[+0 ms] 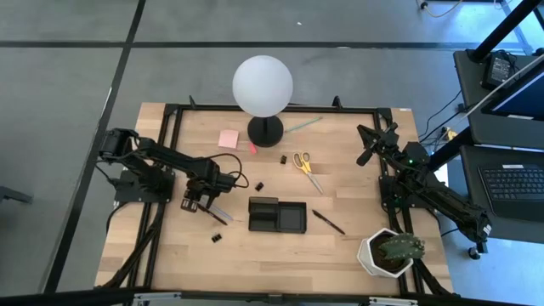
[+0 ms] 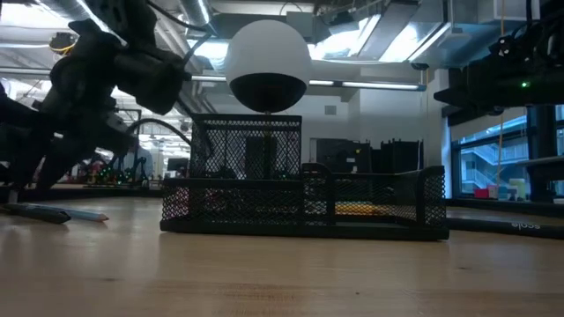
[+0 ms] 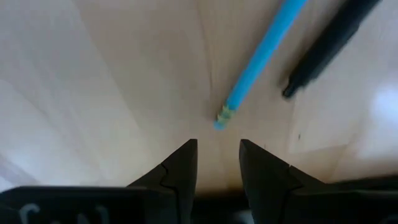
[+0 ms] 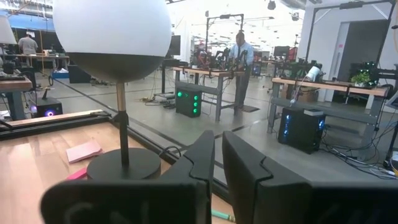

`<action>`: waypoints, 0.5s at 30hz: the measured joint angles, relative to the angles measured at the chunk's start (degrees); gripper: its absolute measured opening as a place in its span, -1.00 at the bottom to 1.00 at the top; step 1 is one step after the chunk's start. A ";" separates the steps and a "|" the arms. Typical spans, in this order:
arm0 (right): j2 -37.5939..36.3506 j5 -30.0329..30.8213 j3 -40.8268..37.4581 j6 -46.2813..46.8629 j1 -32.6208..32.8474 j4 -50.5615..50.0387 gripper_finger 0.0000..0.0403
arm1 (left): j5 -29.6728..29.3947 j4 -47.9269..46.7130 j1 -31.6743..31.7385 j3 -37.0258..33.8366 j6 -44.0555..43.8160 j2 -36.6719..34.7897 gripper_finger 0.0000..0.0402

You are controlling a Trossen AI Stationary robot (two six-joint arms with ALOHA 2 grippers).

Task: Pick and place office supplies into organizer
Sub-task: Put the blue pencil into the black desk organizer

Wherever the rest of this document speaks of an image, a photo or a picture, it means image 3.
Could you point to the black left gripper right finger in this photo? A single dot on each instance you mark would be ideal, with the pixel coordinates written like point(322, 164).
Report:
point(264, 183)

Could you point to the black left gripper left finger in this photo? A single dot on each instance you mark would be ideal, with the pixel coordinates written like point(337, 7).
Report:
point(183, 174)

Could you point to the black pen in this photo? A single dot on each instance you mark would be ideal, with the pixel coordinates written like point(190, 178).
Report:
point(329, 43)

